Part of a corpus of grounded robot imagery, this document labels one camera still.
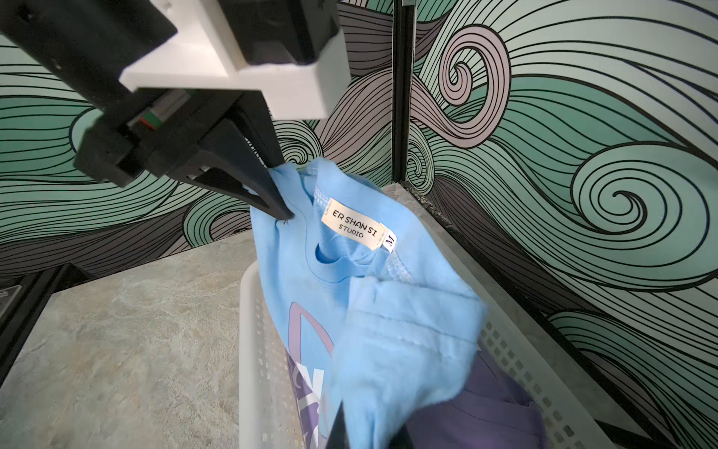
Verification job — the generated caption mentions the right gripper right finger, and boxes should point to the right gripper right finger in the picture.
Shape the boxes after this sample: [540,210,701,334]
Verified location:
[388,426,414,449]

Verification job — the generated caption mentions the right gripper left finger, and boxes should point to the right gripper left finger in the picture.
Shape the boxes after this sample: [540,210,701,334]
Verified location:
[325,404,351,449]

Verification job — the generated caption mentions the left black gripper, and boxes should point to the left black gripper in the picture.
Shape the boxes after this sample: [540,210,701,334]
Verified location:
[1,1,294,220]

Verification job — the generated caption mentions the purple t-shirt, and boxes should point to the purple t-shirt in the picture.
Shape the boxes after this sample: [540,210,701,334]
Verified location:
[285,347,548,449]

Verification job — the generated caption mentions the light blue t-shirt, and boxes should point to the light blue t-shirt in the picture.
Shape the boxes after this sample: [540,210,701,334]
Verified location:
[251,158,486,448]

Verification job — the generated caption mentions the white plastic laundry basket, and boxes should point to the white plastic laundry basket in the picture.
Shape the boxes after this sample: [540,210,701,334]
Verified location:
[239,213,614,448]

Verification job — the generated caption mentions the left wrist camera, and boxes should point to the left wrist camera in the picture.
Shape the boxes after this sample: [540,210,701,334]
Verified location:
[119,1,351,120]

